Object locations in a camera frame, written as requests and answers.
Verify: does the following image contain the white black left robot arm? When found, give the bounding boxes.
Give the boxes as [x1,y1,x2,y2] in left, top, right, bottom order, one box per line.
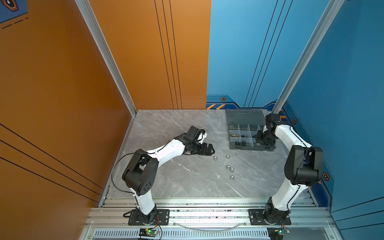
[122,126,215,225]

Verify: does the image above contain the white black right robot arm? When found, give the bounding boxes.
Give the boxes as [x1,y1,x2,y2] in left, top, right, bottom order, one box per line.
[256,114,324,225]

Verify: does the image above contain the grey plastic organizer box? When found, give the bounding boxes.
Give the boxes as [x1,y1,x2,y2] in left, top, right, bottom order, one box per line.
[226,109,276,152]

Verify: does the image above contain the right green circuit board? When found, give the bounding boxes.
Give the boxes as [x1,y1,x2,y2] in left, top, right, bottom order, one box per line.
[268,229,291,240]

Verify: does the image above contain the green circuit board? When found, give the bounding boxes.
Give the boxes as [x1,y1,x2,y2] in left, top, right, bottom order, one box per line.
[268,229,291,240]
[139,229,159,239]

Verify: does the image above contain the left green circuit board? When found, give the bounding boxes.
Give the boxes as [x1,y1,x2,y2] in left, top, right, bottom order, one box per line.
[139,229,159,239]

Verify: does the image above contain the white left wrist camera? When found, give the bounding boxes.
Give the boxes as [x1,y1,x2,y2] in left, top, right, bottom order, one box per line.
[198,129,207,142]

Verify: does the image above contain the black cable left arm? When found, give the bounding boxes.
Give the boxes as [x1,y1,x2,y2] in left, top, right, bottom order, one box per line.
[110,151,142,195]

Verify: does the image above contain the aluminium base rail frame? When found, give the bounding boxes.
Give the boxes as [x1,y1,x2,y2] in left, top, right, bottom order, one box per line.
[85,192,343,240]

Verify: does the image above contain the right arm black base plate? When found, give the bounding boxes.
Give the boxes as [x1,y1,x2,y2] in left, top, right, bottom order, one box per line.
[248,209,292,226]

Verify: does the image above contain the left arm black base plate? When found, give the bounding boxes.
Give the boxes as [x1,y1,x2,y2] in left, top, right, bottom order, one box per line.
[128,209,170,226]

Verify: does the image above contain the aluminium right corner post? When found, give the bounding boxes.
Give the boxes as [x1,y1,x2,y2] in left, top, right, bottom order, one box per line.
[272,0,345,114]

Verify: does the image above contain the aluminium corner post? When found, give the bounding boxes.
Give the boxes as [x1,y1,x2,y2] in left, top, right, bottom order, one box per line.
[75,0,137,117]
[272,0,345,114]

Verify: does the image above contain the aluminium left corner post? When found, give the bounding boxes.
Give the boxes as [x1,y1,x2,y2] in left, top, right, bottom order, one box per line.
[75,0,137,117]

